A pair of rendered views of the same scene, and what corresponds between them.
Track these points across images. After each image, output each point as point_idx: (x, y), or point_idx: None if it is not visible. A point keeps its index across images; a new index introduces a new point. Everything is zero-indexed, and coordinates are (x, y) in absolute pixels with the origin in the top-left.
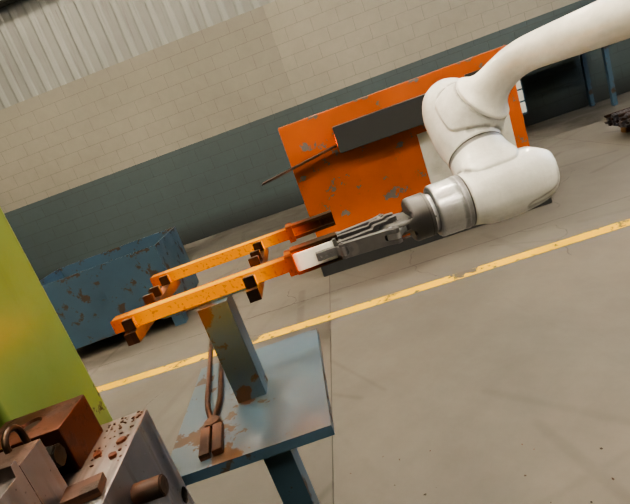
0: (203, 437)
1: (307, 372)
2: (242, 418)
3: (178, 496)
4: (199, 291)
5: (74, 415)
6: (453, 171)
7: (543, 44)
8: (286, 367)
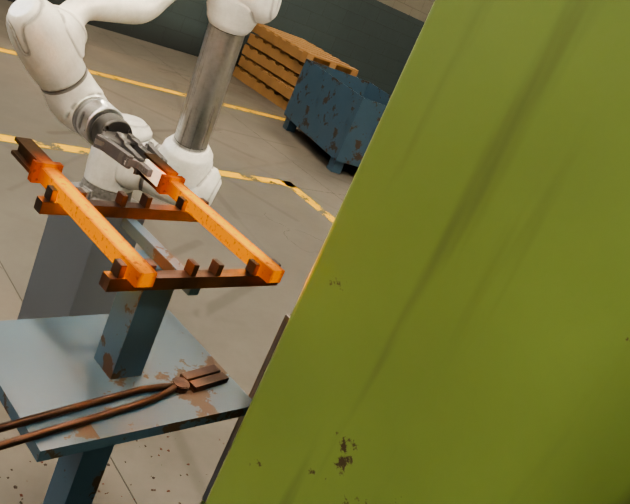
0: (206, 381)
1: (86, 325)
2: (166, 366)
3: None
4: (227, 222)
5: None
6: (79, 92)
7: (114, 12)
8: (70, 343)
